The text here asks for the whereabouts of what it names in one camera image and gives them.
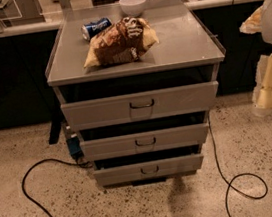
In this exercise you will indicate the grey bottom drawer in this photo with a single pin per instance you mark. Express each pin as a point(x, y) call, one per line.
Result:
point(151, 169)

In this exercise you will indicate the grey middle drawer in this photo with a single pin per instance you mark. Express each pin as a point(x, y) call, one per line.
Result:
point(127, 145)

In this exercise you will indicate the white bowl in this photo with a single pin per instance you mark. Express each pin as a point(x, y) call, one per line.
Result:
point(132, 7)

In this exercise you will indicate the dark counter cabinets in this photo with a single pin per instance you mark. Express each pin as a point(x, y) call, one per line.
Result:
point(25, 97)

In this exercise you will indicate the grey drawer cabinet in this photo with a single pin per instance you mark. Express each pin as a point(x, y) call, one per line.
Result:
point(136, 90)

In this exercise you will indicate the grey top drawer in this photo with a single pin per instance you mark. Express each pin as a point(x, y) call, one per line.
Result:
point(140, 106)

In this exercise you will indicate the blue power adapter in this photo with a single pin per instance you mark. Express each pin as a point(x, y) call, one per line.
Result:
point(74, 147)

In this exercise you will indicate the brown chip bag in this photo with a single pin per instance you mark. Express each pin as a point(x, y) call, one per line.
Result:
point(126, 41)

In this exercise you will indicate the grey drawer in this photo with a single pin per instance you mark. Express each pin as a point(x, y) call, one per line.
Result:
point(140, 106)
point(127, 145)
point(151, 169)

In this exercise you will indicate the blue soda can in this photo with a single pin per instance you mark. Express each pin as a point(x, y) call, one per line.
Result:
point(91, 29)

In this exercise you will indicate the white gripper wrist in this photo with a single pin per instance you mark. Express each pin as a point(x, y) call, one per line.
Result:
point(262, 96)

